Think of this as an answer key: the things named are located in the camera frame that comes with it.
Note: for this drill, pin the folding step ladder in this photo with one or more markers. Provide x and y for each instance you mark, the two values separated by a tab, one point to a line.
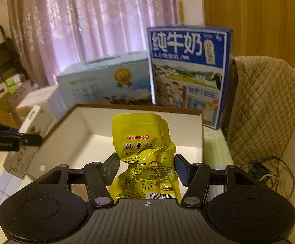
0	56

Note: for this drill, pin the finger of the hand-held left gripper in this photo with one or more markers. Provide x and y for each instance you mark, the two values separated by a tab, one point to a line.
30	139
0	129

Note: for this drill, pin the green and white box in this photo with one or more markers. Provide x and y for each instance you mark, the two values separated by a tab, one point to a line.
20	164

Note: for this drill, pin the large white cardboard box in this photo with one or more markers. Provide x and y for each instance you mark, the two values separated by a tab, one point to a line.
43	96

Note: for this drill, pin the wooden wardrobe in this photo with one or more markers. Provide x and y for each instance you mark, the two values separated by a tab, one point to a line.
249	12

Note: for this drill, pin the light blue milk carton box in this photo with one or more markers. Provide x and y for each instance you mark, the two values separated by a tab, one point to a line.
99	81

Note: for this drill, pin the stack of green boxes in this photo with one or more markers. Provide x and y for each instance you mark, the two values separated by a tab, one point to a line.
14	83

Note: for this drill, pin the quilted beige chair cover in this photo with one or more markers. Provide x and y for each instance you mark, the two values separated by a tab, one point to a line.
264	101

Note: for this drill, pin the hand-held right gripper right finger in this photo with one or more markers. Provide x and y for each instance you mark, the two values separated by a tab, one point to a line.
182	170

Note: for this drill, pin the yellow snack packet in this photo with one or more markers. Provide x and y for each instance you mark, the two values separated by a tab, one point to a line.
142	142

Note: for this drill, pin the pink curtain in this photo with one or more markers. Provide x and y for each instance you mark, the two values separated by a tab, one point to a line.
91	22

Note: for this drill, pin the black power adapter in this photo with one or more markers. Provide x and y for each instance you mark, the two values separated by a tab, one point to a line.
259	171

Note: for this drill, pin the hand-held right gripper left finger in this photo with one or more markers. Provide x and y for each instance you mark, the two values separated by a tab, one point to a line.
111	169

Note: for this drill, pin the white cardboard box brown outside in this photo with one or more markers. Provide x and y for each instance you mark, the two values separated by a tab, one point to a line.
96	124

